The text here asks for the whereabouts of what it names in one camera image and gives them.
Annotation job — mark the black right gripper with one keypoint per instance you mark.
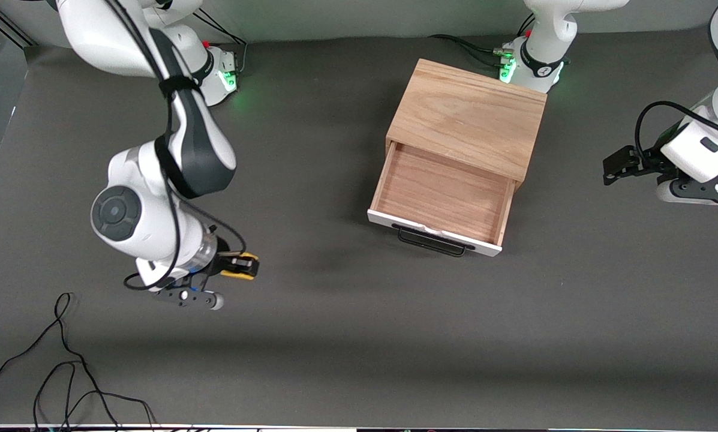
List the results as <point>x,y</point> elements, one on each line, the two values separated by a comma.
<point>221,264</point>

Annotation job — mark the light wooden cabinet box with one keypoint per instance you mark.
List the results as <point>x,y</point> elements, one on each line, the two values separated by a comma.
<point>466,114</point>

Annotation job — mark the wooden drawer with white front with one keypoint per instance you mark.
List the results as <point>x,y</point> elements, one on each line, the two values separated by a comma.
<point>442,192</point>

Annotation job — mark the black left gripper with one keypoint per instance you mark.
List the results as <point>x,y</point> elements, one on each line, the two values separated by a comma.
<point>645,162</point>

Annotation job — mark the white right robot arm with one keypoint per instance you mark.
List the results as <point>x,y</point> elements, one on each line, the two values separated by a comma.
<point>155,228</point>

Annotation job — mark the yellow cube block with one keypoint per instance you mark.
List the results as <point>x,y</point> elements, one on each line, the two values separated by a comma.
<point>248,276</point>

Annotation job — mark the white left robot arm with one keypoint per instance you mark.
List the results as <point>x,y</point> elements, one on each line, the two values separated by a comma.
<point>550,24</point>

